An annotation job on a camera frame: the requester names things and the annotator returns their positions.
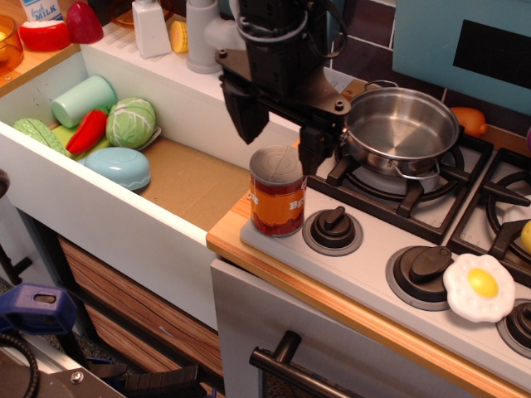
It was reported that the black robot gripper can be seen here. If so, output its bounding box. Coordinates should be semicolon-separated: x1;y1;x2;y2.
216;1;348;176

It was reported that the orange toy bean can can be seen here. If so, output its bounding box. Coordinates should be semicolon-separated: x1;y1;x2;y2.
249;145;307;236

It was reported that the stainless steel pot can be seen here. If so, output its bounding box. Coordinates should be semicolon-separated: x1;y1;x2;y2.
342;80;460;181

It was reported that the black left stove knob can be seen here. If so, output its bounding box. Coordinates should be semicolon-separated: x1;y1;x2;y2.
302;206;363;257

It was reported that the black stove knob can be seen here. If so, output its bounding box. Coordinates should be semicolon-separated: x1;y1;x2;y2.
496;299;530;359
386;245;453;311
302;206;363;257

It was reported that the grey toy faucet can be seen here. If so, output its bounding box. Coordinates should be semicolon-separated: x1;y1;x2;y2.
186;0;246;74

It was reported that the yellow toy corn piece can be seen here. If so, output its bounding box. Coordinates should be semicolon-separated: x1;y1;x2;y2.
169;21;188;54

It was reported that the green toy cabbage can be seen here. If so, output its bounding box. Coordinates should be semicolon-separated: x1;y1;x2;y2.
105;97;157;149

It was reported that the light blue toy bowl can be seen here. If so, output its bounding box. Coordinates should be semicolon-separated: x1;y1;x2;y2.
79;147;151;191

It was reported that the white soap dispenser bottle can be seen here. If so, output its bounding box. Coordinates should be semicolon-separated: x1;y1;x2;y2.
132;0;172;59

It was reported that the black left burner grate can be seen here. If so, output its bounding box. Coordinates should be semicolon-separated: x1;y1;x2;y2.
308;133;494;244

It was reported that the black burner grate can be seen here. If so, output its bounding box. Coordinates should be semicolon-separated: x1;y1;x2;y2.
308;133;494;244
447;148;530;287

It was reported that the mint green toy cup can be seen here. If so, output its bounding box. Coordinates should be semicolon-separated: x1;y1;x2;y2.
51;75;118;128

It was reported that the orange transparent bowl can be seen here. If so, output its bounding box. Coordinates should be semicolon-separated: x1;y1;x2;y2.
108;0;173;28

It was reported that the orange toy carrot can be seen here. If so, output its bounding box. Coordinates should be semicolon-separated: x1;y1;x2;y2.
451;107;489;138

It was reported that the red toy chili pepper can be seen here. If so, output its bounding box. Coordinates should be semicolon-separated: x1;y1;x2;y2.
66;109;108;154

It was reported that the black middle stove knob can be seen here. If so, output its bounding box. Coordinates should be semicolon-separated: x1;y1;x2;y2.
386;245;453;311

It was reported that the light green toy plate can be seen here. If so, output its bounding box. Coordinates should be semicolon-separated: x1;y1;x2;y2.
50;124;112;162

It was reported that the dark red toy pepper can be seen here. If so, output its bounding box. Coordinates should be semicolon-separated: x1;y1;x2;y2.
66;2;104;44

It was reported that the red toy cheese wheel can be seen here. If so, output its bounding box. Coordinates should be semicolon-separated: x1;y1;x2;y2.
18;20;71;51

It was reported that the black right burner grate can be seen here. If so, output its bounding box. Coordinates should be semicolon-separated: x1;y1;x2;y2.
447;148;530;287

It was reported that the toy fried egg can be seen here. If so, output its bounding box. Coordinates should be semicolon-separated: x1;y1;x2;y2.
443;254;515;323

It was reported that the yellow toy lemon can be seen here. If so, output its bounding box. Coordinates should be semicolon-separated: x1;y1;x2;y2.
520;221;531;253

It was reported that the toy milk carton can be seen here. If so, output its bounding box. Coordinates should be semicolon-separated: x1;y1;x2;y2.
21;0;63;22

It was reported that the orange transparent cup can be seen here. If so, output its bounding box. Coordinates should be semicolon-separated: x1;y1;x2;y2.
1;15;24;75

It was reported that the black right stove knob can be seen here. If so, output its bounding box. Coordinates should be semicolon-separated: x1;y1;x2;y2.
496;299;530;359

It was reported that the blue clamp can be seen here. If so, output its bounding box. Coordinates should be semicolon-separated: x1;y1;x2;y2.
1;283;77;335

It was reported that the black oven door handle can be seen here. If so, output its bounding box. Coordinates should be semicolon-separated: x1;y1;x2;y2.
249;330;358;397

